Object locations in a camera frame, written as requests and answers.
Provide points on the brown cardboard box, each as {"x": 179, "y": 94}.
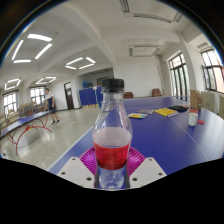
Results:
{"x": 195, "y": 99}

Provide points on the grey notebook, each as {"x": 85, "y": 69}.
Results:
{"x": 145, "y": 111}

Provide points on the small blue-yellow book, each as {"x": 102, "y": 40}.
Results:
{"x": 137, "y": 115}

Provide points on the tall black-framed window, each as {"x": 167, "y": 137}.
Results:
{"x": 179, "y": 75}

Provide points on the red-legged blue table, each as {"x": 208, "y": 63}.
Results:
{"x": 20, "y": 121}

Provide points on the clear red-labelled drink bottle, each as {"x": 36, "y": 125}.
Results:
{"x": 112, "y": 133}

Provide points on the wide black-framed window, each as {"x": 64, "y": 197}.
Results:
{"x": 215, "y": 71}

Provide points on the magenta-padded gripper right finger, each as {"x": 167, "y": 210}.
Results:
{"x": 146, "y": 171}

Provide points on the ceiling air conditioner unit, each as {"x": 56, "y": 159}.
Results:
{"x": 144, "y": 50}

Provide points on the person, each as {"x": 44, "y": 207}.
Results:
{"x": 50, "y": 103}

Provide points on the blue partition screens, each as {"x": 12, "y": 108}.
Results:
{"x": 87, "y": 96}

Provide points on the white mug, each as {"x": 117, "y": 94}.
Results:
{"x": 192, "y": 119}

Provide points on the brown armchair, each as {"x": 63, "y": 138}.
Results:
{"x": 128, "y": 95}
{"x": 157, "y": 92}

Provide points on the ceiling lights group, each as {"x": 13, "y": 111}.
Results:
{"x": 33, "y": 50}

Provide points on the black pouch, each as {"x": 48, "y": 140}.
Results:
{"x": 178, "y": 108}

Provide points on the dark brown door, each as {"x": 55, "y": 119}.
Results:
{"x": 69, "y": 96}

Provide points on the red table tennis paddle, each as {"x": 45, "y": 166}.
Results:
{"x": 193, "y": 110}

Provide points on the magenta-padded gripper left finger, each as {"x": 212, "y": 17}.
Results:
{"x": 75, "y": 171}

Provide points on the yellow book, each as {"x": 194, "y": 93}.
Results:
{"x": 166, "y": 112}

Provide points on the beige double-door cabinet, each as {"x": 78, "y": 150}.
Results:
{"x": 209, "y": 101}

